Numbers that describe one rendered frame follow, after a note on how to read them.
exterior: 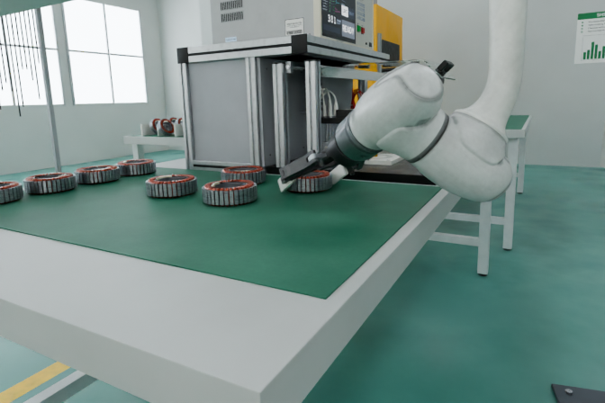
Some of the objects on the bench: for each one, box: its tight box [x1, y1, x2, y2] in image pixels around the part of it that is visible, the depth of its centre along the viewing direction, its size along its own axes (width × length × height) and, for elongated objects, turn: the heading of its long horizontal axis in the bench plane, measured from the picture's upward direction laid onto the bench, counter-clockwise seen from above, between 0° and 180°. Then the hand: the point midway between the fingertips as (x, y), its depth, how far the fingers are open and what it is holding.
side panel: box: [178, 57, 265, 172], centre depth 126 cm, size 28×3×32 cm, turn 70°
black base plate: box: [266, 153, 437, 185], centre depth 138 cm, size 47×64×2 cm
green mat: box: [0, 167, 442, 300], centre depth 93 cm, size 94×61×1 cm, turn 70°
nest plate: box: [364, 153, 404, 166], centre depth 127 cm, size 15×15×1 cm
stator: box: [146, 174, 198, 198], centre depth 98 cm, size 11×11×4 cm
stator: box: [286, 170, 332, 193], centre depth 99 cm, size 11×11×4 cm
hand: (308, 180), depth 99 cm, fingers open, 13 cm apart
